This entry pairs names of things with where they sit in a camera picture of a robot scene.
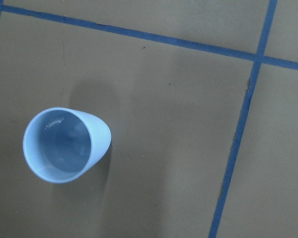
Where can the light blue plastic cup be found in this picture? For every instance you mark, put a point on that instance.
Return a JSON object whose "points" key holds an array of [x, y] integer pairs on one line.
{"points": [[60, 144]]}

